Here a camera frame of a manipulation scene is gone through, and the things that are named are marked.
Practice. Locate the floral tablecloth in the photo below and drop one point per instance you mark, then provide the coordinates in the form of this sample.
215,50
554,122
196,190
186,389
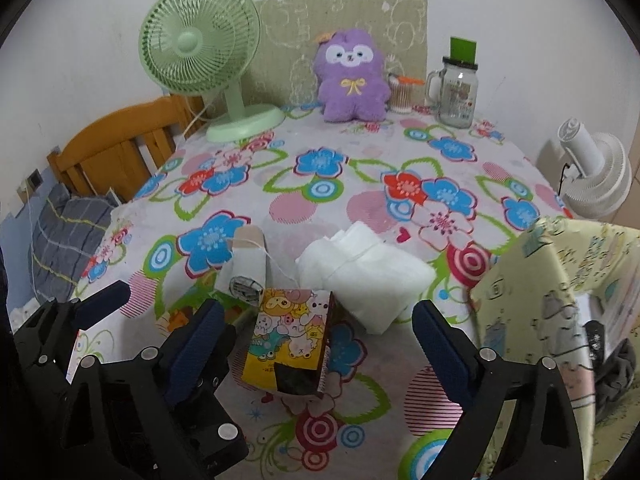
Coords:
350,195

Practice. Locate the grey plaid pillow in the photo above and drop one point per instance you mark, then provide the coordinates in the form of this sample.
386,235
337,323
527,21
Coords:
65,235

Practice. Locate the green patterned board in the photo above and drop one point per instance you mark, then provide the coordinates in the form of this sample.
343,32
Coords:
285,25

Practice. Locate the wooden headboard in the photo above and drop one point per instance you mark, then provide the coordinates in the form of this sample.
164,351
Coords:
115,150

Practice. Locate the white cloth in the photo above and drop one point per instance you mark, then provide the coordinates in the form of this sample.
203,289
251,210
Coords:
247,265
365,270

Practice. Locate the green desk fan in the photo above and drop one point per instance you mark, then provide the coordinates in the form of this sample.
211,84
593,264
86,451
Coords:
192,40

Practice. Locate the green plastic cup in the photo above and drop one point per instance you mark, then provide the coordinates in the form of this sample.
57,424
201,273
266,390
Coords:
462,50

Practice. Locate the wall socket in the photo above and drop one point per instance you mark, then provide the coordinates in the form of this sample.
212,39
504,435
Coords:
35,181

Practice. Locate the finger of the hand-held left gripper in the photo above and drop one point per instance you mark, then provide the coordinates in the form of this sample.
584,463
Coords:
105,301
220,410

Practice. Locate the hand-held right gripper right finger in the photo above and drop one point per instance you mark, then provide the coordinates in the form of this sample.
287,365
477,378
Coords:
442,355

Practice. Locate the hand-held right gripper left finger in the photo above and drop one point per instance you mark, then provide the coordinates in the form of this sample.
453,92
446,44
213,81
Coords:
195,355

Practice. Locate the purple plush toy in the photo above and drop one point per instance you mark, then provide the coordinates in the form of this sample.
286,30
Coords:
350,95

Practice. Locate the yellow cartoon storage box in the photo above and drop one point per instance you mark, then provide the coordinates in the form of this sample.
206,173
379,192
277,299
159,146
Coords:
540,285

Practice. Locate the white standing fan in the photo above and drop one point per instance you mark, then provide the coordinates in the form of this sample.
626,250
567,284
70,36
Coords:
605,175

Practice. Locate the cartoon printed plastic packet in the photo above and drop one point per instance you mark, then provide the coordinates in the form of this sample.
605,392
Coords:
285,330

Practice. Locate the cotton swab jar orange lid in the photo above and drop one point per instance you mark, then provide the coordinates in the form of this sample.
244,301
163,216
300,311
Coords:
400,97

